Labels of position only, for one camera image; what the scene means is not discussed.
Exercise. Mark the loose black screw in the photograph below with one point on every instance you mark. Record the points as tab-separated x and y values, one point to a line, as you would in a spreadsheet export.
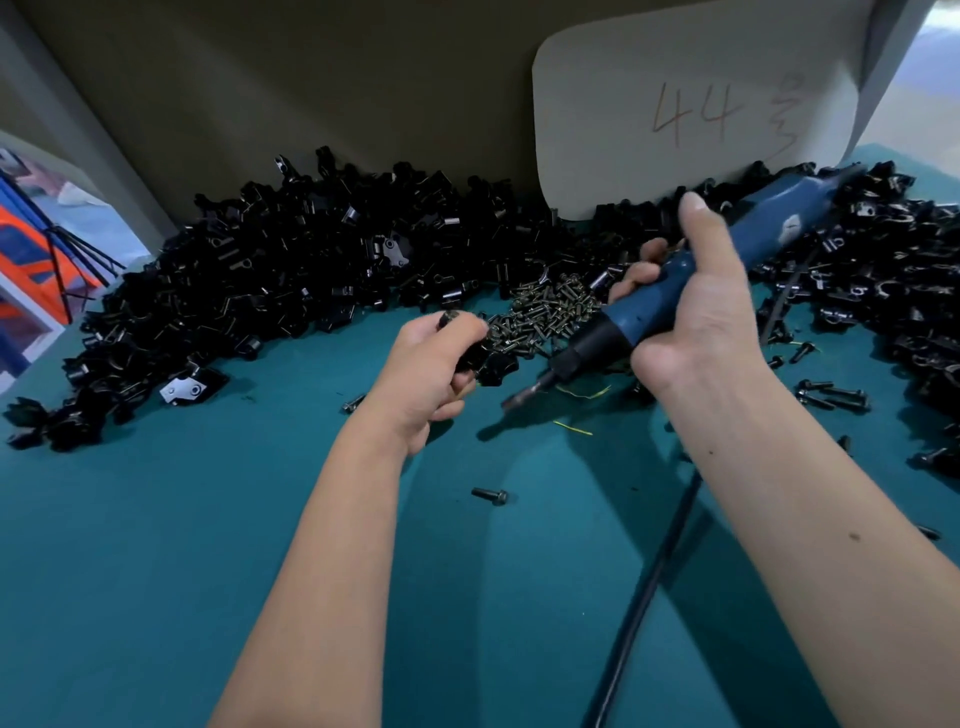
802	352
352	404
489	495
844	444

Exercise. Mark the cluster of loose black screws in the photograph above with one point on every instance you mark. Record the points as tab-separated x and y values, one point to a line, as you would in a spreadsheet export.
836	396

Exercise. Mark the person's right middle finger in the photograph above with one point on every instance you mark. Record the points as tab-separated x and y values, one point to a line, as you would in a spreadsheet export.
636	281

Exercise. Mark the brown cardboard back panel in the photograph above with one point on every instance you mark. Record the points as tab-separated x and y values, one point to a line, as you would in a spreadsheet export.
300	82

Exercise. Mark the person's left hand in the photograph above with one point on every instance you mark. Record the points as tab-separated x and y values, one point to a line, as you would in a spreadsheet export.
416	375

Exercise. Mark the black plastic clamp part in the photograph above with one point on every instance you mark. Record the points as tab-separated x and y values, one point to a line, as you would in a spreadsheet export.
495	367

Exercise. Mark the person's right hand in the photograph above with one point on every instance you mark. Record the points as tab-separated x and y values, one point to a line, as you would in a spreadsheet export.
712	330

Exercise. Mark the orange and blue frame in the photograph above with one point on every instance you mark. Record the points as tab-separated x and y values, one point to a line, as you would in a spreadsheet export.
30	255

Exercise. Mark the person's left thumb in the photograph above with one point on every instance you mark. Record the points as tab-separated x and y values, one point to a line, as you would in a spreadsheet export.
463	328

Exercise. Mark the heap of small dark screws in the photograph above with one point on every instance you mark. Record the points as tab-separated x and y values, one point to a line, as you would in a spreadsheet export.
547	311

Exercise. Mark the pile of black plastic clamps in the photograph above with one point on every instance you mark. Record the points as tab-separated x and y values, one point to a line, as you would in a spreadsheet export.
300	255
892	285

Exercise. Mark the person's right forearm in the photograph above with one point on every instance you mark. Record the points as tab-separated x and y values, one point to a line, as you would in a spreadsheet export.
817	555

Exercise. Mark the blue electric screwdriver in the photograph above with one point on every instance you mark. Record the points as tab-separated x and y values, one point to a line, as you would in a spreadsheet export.
772	214

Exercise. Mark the white paper card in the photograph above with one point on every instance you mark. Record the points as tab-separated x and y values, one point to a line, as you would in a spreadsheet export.
637	112

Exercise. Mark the person's left forearm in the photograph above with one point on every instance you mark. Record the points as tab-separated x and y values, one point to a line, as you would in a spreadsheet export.
330	585

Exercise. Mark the person's right thumb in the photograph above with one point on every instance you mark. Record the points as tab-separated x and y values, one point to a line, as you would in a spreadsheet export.
709	240

